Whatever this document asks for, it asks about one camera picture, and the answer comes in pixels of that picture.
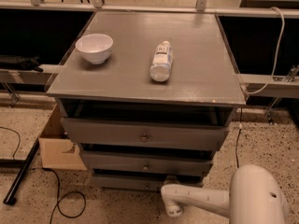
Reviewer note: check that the grey drawer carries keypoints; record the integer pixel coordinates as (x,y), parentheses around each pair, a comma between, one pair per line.
(131,182)
(143,134)
(145,163)

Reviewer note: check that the black cloth on rail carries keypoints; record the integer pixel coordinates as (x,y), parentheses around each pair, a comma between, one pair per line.
(20,63)

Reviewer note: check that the white ceramic bowl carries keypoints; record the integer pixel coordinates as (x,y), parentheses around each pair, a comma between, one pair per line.
(95,48)

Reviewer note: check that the cardboard box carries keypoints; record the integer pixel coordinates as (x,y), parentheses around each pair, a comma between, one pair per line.
(56,150)

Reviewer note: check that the grey top drawer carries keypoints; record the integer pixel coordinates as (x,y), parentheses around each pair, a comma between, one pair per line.
(143,134)

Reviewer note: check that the metal rail frame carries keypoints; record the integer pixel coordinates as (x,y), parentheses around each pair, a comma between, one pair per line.
(260,34)

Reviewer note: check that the clear plastic bottle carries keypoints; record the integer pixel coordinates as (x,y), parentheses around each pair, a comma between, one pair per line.
(161,66)

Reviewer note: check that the black metal bar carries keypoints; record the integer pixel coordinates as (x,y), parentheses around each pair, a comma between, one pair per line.
(23,166)

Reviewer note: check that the grey bottom drawer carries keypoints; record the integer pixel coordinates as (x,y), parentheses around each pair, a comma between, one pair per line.
(131,182)

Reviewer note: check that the grey middle drawer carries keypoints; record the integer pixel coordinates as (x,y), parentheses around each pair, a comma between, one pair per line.
(145,163)

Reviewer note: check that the grey drawer cabinet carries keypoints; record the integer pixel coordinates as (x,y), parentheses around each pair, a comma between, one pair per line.
(203,88)

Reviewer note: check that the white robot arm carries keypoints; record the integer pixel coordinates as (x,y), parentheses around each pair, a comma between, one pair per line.
(254,197)

